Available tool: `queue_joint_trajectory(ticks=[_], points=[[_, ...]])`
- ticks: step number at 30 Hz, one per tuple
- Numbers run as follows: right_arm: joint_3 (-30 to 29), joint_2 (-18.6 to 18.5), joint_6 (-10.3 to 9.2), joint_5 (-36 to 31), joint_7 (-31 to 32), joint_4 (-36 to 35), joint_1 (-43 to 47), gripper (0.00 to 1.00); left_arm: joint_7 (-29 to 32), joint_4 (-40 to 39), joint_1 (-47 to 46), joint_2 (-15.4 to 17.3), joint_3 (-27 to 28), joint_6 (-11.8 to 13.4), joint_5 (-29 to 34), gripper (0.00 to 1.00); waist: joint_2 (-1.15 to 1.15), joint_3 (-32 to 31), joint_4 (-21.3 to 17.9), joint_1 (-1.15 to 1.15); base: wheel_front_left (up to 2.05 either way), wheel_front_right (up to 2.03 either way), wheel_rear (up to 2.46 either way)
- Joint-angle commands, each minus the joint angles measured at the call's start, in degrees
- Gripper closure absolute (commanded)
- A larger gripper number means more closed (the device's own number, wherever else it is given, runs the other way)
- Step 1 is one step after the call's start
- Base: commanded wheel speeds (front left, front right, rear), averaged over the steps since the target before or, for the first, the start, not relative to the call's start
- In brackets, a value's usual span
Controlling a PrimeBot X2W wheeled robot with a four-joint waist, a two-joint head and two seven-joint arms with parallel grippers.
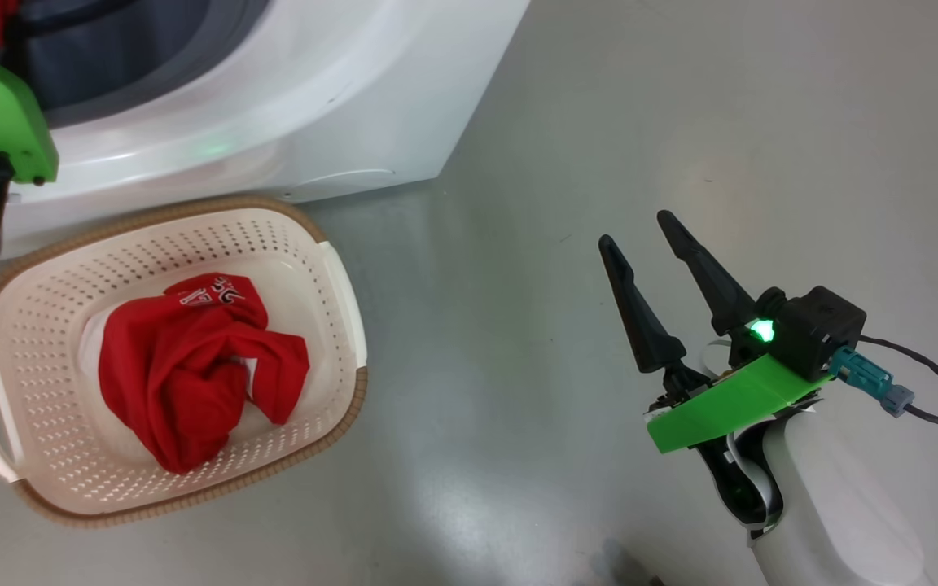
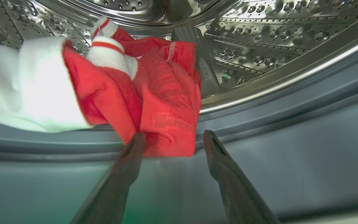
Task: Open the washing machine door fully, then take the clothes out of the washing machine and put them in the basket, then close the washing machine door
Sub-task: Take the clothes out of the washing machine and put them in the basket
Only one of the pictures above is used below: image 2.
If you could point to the grey rubber door seal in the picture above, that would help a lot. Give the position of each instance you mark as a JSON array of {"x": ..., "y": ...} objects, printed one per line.
[{"x": 291, "y": 130}]

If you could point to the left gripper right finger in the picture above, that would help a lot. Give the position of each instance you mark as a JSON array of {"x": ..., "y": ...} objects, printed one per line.
[{"x": 235, "y": 186}]

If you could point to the red and white garment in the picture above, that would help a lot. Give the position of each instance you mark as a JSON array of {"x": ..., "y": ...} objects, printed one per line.
[{"x": 166, "y": 109}]

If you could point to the stainless steel drum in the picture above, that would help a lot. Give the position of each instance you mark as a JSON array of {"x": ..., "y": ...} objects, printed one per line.
[{"x": 259, "y": 46}]

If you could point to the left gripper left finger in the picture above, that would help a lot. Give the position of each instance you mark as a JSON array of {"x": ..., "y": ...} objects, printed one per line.
[{"x": 113, "y": 186}]

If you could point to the white front-load washing machine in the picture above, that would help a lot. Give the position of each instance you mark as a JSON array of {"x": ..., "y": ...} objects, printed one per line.
[{"x": 353, "y": 219}]

